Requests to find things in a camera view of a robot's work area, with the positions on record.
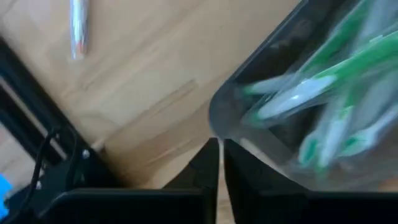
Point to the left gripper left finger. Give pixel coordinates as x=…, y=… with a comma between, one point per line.
x=140, y=207

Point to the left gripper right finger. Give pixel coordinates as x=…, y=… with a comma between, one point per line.
x=295, y=208

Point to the orange toothbrush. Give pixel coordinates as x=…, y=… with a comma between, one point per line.
x=78, y=28

